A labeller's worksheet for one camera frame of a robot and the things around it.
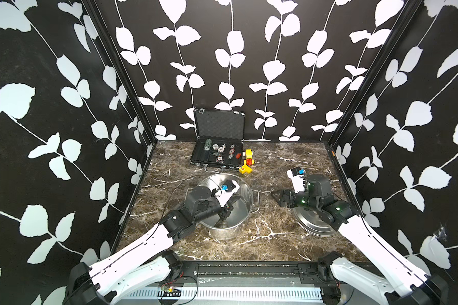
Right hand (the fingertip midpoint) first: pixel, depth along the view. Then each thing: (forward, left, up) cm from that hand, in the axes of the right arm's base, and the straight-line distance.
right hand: (276, 189), depth 76 cm
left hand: (-4, +15, +4) cm, 16 cm away
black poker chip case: (+47, +27, -15) cm, 56 cm away
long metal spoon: (-10, +23, -13) cm, 28 cm away
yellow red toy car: (+29, +9, -17) cm, 35 cm away
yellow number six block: (+23, +12, -18) cm, 32 cm away
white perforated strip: (-33, +1, -20) cm, 39 cm away
